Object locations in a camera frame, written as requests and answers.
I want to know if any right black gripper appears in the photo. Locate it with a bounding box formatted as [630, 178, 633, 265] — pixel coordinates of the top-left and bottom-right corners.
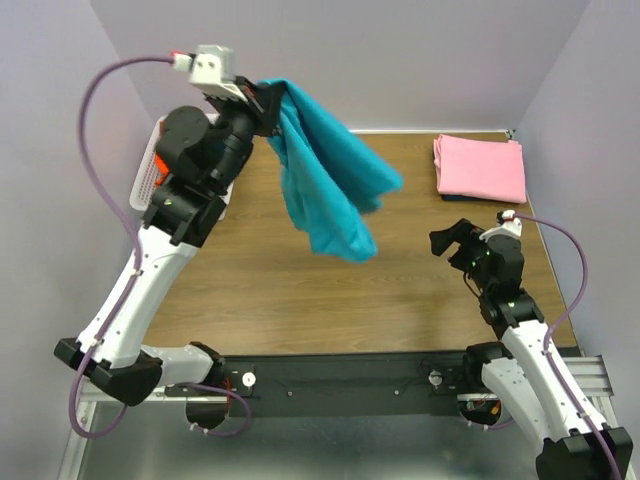
[430, 217, 492, 293]

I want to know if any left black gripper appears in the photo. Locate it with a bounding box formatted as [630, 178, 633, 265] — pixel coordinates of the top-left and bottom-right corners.
[207, 74, 287, 191]

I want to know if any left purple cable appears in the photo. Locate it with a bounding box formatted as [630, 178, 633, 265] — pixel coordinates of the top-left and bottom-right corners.
[68, 55, 252, 440]

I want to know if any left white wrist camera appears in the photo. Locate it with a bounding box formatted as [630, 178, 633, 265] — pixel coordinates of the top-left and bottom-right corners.
[171, 45, 239, 98]

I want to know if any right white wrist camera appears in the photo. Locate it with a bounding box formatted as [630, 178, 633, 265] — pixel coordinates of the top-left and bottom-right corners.
[479, 210, 523, 242]

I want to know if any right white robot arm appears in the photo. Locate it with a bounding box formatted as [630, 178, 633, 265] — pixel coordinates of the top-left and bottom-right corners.
[429, 210, 633, 479]

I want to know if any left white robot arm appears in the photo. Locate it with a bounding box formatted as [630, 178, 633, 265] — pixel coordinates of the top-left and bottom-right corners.
[54, 77, 286, 406]

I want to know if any teal polo shirt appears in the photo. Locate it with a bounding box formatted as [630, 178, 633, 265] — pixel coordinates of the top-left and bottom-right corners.
[260, 78, 404, 263]

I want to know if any orange t shirt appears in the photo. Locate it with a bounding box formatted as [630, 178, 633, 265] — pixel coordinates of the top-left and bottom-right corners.
[154, 154, 170, 186]

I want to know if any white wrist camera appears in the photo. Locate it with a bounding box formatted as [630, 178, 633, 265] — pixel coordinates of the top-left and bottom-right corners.
[171, 45, 239, 98]
[479, 210, 523, 242]

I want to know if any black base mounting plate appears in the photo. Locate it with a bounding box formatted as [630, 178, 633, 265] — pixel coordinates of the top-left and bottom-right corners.
[164, 352, 506, 419]

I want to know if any white plastic laundry basket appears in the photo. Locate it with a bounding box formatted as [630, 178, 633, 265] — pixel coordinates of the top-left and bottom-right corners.
[128, 113, 236, 221]

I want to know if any aluminium frame rail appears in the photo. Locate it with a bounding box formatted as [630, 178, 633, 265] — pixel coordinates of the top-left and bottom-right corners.
[54, 344, 612, 480]

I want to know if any purple cable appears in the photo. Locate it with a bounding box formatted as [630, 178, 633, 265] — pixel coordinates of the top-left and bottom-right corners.
[68, 55, 252, 440]
[464, 212, 626, 480]

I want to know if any folded pink t shirt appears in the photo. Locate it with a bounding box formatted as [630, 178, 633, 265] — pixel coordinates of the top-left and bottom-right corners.
[433, 135, 527, 204]

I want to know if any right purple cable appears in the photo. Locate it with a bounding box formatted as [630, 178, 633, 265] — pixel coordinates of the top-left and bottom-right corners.
[464, 212, 626, 480]

